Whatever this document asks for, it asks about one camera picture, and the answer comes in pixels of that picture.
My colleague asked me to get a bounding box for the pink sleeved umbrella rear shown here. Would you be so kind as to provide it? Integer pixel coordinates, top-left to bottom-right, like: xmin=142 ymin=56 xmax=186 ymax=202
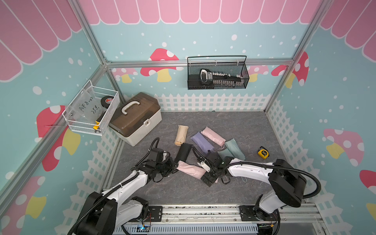
xmin=201 ymin=127 xmax=226 ymax=148

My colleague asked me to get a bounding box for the mint sleeved umbrella right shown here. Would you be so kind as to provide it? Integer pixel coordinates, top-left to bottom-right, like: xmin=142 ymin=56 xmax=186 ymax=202
xmin=225 ymin=139 xmax=245 ymax=161

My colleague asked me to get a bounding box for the light pink umbrella sleeve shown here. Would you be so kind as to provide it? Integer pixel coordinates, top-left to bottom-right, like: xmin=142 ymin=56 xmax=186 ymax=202
xmin=177 ymin=161 xmax=207 ymax=179

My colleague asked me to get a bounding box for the mint sleeved umbrella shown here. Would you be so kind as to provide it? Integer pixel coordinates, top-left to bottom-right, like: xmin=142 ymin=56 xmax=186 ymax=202
xmin=225 ymin=139 xmax=245 ymax=161
xmin=217 ymin=148 xmax=235 ymax=160

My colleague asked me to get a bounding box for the black umbrella sleeve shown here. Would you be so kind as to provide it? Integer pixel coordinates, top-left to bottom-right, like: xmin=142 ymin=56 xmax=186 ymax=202
xmin=174 ymin=143 xmax=192 ymax=164

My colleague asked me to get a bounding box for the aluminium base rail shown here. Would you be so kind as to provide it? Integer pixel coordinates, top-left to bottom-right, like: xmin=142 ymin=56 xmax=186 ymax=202
xmin=110 ymin=202 xmax=330 ymax=235

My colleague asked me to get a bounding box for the black wire wall basket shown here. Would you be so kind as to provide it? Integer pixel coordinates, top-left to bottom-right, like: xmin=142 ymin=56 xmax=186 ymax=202
xmin=187 ymin=55 xmax=249 ymax=90

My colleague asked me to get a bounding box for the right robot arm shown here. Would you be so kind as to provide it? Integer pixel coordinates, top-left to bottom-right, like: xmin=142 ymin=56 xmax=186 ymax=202
xmin=195 ymin=152 xmax=322 ymax=221

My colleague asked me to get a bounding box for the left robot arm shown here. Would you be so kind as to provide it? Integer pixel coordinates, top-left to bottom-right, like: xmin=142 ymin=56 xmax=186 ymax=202
xmin=68 ymin=147 xmax=175 ymax=235

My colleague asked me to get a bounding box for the socket set in basket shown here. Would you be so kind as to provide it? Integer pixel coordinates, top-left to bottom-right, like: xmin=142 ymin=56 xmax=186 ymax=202
xmin=199 ymin=69 xmax=244 ymax=88

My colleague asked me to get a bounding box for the beige sleeved umbrella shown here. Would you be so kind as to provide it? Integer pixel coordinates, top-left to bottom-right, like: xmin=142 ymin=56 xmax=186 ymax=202
xmin=174 ymin=125 xmax=189 ymax=146

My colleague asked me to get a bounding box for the black tape roll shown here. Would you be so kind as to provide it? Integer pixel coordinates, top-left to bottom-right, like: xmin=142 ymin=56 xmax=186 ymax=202
xmin=101 ymin=96 xmax=114 ymax=109

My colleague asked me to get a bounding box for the mint sleeved umbrella left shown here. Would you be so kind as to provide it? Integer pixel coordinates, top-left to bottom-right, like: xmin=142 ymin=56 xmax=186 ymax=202
xmin=217 ymin=148 xmax=235 ymax=160

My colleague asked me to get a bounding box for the purple sleeved umbrella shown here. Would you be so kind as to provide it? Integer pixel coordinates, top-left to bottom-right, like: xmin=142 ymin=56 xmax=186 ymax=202
xmin=191 ymin=132 xmax=215 ymax=154

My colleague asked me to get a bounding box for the brown white tool box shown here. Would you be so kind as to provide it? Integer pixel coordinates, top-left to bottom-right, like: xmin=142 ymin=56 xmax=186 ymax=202
xmin=109 ymin=93 xmax=162 ymax=147

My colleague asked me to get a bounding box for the yellow black utility knife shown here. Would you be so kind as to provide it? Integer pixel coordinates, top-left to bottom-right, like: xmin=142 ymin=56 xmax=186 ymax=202
xmin=93 ymin=112 xmax=105 ymax=131

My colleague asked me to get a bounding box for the yellow tape measure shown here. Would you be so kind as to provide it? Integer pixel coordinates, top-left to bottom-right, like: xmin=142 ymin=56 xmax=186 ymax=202
xmin=258 ymin=146 xmax=270 ymax=160

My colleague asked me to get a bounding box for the clear plastic wall bin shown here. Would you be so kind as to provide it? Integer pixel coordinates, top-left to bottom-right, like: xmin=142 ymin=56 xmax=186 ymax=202
xmin=62 ymin=81 xmax=120 ymax=136

